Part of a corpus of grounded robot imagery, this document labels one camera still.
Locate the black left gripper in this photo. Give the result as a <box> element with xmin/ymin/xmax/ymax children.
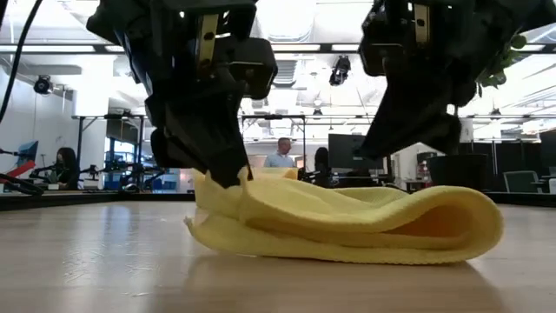
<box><xmin>121</xmin><ymin>0</ymin><xmax>258</xmax><ymax>190</ymax></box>

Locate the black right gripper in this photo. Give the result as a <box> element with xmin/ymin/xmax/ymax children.
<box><xmin>356</xmin><ymin>0</ymin><xmax>522</xmax><ymax>161</ymax></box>

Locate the yellow microfiber towel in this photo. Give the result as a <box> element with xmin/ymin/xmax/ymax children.
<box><xmin>183</xmin><ymin>167</ymin><xmax>506</xmax><ymax>266</ymax></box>

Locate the green plant in black pot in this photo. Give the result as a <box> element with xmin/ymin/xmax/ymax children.
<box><xmin>427</xmin><ymin>32</ymin><xmax>529</xmax><ymax>193</ymax></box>

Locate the black computer monitor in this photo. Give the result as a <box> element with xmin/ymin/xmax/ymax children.
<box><xmin>328</xmin><ymin>132</ymin><xmax>386</xmax><ymax>171</ymax></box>

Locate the person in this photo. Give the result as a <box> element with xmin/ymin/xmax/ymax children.
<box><xmin>313</xmin><ymin>146</ymin><xmax>332</xmax><ymax>189</ymax></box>
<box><xmin>263</xmin><ymin>137</ymin><xmax>297</xmax><ymax>169</ymax></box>
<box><xmin>50</xmin><ymin>146</ymin><xmax>81</xmax><ymax>190</ymax></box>

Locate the black ceiling spotlight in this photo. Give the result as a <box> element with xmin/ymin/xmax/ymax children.
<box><xmin>328</xmin><ymin>55</ymin><xmax>352</xmax><ymax>87</ymax></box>
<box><xmin>33</xmin><ymin>76</ymin><xmax>54</xmax><ymax>97</ymax></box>

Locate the grey office chair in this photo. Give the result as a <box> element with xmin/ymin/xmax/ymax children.
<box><xmin>502</xmin><ymin>170</ymin><xmax>542</xmax><ymax>194</ymax></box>

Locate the small tilted monitor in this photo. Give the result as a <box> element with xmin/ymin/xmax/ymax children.
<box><xmin>16</xmin><ymin>140</ymin><xmax>40</xmax><ymax>177</ymax></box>

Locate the black metal gantry frame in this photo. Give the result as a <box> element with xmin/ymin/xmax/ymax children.
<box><xmin>240</xmin><ymin>114</ymin><xmax>308</xmax><ymax>169</ymax></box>

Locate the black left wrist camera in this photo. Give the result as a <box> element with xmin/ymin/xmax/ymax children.
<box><xmin>224</xmin><ymin>37</ymin><xmax>279</xmax><ymax>101</ymax></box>

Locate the black aluminium table frame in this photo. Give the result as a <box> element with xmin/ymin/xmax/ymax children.
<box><xmin>0</xmin><ymin>190</ymin><xmax>556</xmax><ymax>213</ymax></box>

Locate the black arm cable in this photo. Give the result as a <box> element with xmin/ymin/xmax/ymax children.
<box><xmin>0</xmin><ymin>0</ymin><xmax>45</xmax><ymax>125</ymax></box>

